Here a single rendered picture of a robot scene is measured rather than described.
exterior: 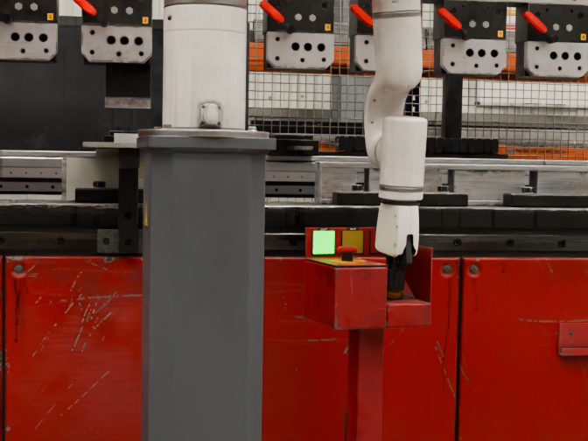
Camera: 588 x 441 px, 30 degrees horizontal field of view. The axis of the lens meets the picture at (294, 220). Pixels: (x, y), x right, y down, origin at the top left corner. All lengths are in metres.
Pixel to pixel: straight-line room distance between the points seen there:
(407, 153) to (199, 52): 0.63
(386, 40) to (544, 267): 0.71
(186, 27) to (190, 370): 0.48
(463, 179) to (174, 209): 1.15
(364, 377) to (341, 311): 0.16
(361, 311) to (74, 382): 0.65
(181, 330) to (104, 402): 0.83
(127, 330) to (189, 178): 0.85
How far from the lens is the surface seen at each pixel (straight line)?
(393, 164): 2.07
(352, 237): 2.19
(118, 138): 2.35
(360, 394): 2.13
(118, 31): 2.41
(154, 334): 1.56
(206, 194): 1.53
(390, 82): 2.06
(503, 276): 2.46
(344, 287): 2.03
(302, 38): 2.45
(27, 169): 2.69
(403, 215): 2.07
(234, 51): 1.57
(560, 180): 2.63
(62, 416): 2.36
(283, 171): 2.71
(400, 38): 2.05
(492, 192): 2.57
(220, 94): 1.55
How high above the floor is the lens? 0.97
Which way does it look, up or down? 3 degrees down
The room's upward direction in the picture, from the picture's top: 1 degrees clockwise
